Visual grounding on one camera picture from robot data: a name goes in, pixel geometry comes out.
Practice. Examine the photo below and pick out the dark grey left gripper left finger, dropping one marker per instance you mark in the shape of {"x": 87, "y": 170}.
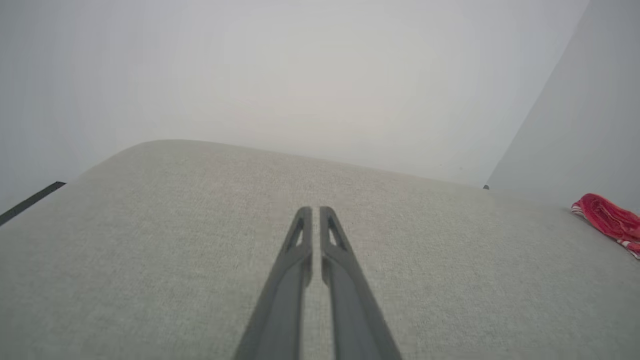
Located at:
{"x": 280, "y": 310}

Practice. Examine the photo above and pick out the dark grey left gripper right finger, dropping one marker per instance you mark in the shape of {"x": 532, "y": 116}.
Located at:
{"x": 355, "y": 310}

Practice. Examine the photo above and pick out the red and white basketball jersey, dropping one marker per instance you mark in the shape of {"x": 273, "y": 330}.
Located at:
{"x": 610, "y": 220}

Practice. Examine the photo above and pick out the black baseboard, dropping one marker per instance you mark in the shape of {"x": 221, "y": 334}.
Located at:
{"x": 30, "y": 202}

